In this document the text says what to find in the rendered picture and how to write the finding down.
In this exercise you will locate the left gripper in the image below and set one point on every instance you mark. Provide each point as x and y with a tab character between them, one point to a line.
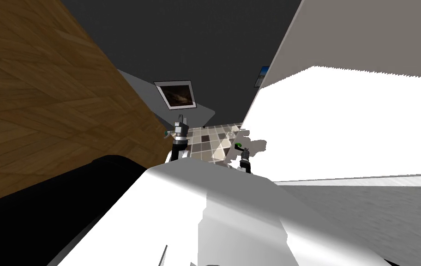
181	130

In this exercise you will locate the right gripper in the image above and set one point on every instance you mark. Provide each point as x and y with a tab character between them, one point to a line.
245	153

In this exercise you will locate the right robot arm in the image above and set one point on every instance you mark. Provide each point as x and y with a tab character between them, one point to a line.
245	167

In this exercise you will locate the white framed dark picture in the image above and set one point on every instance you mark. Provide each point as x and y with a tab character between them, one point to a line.
176	95

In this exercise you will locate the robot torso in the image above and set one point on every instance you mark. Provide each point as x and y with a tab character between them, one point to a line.
195	210

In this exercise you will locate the blue picture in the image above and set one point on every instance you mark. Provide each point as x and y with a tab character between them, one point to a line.
263	76

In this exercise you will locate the white door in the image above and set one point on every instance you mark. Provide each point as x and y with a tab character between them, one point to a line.
343	129

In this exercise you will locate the brown wooden door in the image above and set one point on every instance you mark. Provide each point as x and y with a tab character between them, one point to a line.
29	92

